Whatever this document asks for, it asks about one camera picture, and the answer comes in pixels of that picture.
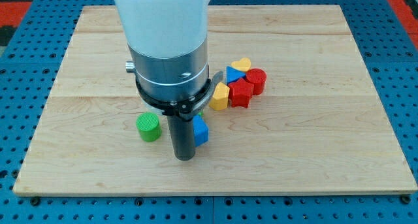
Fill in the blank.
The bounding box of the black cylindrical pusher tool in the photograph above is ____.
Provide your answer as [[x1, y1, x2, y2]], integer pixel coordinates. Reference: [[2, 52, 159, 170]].
[[167, 116, 195, 161]]

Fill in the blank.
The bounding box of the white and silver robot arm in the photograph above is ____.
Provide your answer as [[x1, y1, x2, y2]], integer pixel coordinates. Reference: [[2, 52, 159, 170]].
[[114, 0, 223, 161]]

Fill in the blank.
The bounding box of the blue cube block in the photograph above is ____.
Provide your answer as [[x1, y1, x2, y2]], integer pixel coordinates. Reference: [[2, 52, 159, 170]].
[[193, 115, 209, 147]]

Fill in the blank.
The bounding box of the green cylinder block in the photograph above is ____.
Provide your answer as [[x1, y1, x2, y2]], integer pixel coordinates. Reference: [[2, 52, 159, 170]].
[[136, 112, 162, 142]]

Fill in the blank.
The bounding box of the yellow pentagon block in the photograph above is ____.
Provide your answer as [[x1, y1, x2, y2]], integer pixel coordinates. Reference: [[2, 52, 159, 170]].
[[209, 82, 230, 111]]

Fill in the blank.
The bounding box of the red star block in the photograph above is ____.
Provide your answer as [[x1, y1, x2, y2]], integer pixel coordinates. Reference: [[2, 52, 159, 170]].
[[228, 78, 254, 108]]

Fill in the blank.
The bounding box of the blue triangle block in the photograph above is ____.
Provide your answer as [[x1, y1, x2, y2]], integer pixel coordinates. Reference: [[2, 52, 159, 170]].
[[226, 66, 246, 84]]

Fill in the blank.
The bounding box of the yellow heart block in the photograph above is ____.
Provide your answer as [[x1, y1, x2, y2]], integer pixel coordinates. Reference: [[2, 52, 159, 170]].
[[231, 57, 251, 72]]

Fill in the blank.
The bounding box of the red cylinder block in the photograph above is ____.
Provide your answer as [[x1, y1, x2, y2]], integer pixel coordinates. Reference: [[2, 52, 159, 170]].
[[246, 68, 267, 95]]

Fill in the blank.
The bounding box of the wooden board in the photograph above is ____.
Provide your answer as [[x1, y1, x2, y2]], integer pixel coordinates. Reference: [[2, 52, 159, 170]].
[[13, 5, 417, 197]]

